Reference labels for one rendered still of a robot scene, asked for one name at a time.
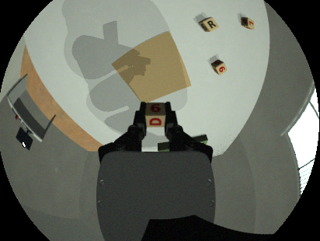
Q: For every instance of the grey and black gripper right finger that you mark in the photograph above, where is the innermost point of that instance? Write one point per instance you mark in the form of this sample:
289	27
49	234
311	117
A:
178	139

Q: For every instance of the tan block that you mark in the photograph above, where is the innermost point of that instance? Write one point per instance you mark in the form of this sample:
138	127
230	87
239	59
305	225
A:
208	24
155	114
219	67
247	23

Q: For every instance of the tan flat mat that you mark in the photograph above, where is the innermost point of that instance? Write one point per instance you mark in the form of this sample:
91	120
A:
154	68

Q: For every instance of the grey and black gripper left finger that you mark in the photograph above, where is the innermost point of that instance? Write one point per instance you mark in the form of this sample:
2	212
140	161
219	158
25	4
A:
132	139

